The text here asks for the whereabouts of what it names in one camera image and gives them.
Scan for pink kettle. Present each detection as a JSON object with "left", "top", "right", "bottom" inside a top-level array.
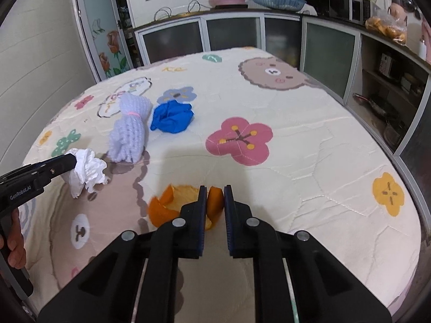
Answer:
[{"left": 388, "top": 2, "right": 408, "bottom": 24}]

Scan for black microwave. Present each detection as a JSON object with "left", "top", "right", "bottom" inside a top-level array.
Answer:
[{"left": 329, "top": 0, "right": 373, "bottom": 25}]

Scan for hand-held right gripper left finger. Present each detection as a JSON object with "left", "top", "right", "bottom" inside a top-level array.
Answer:
[{"left": 40, "top": 185, "right": 207, "bottom": 323}]

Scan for printed quilted blanket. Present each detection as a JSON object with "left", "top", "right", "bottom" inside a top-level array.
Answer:
[{"left": 17, "top": 46, "right": 423, "bottom": 317}]

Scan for person's left hand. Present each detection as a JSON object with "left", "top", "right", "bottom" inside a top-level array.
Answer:
[{"left": 2, "top": 207, "right": 27, "bottom": 270}]

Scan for small blue glove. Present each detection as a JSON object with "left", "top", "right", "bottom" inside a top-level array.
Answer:
[{"left": 150, "top": 100, "right": 195, "bottom": 133}]

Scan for lavender knitted cloth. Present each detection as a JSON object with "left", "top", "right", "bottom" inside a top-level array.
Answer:
[{"left": 107, "top": 92, "right": 153, "bottom": 164}]

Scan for flower print glass door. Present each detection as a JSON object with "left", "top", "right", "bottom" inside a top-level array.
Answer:
[{"left": 69, "top": 0, "right": 135, "bottom": 83}]

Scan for black frying pan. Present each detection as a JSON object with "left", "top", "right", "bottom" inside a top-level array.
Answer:
[{"left": 353, "top": 92, "right": 398, "bottom": 122}]

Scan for white tissue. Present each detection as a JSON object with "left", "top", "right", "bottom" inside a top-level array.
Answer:
[{"left": 68, "top": 147, "right": 109, "bottom": 199}]

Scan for bag of bread rolls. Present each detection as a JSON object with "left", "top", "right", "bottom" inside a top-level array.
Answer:
[{"left": 365, "top": 8, "right": 408, "bottom": 46}]

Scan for orange peel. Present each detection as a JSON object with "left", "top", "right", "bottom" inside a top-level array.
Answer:
[{"left": 148, "top": 184, "right": 224, "bottom": 231}]

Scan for black cables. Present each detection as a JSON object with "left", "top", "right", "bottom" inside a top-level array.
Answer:
[{"left": 154, "top": 0, "right": 206, "bottom": 21}]

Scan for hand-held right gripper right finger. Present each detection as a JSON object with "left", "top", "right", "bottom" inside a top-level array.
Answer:
[{"left": 224, "top": 184, "right": 393, "bottom": 323}]

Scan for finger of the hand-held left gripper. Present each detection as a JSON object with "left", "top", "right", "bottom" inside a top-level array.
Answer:
[{"left": 20, "top": 153, "right": 78, "bottom": 189}]

